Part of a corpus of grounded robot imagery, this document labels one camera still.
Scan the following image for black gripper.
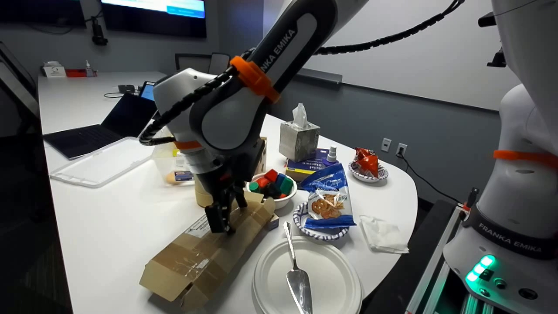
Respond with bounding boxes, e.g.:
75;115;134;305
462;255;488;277
193;162;251;235

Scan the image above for brown cardboard box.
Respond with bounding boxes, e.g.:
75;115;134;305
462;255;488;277
137;190;279;310

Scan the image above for grey tissue box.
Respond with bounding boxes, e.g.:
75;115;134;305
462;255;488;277
277;103;320;164

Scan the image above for white tissue box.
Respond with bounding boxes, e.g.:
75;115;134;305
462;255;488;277
40;59;68;80

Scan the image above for white bowl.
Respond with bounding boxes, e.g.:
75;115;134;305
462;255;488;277
247;169;299;213

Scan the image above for green toy block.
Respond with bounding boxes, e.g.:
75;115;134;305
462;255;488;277
273;174;296;197

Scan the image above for blue patterned paper plate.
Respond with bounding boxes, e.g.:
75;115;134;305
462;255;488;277
291;199;352;242

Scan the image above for clear blue snack bag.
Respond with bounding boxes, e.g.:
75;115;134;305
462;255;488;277
298;162;357;234

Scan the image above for metal cake server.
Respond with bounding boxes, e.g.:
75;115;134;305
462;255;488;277
282;220;315;314

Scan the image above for blue foil package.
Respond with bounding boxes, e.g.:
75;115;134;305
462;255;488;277
303;147;341;173

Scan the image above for large white paper plate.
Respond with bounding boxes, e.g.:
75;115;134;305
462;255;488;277
249;235;364;314

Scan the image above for clear plastic tray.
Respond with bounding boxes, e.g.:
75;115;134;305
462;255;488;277
48;138;156;188

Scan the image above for black laptop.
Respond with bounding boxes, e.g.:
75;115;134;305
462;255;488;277
41;92;160;160

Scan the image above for black tablet blue screen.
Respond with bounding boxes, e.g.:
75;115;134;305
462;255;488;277
137;80;158;105

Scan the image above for black office chair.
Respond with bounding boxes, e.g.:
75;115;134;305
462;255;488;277
207;51;231;75
172;51;212;75

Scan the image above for small white saucer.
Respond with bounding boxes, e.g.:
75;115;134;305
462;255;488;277
348;159;390;187

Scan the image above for white paper napkin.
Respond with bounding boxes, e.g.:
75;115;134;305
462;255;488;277
357;213;411;255

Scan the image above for grey leaning board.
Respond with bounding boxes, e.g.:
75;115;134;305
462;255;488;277
0;47;40;119

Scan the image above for white whiteboard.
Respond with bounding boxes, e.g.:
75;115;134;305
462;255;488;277
259;0;521;113

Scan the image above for black power cable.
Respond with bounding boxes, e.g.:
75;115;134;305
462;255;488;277
397;152;467;206

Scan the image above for wall mounted TV screen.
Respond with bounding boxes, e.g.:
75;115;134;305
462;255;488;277
99;0;207;40

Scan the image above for metal robot stand frame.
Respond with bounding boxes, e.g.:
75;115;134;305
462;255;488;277
404;199;474;314

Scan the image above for black conference camera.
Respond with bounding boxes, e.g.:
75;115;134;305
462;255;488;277
87;14;109;47

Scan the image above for black camera on stand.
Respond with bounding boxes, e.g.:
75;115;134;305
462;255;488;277
476;10;509;70

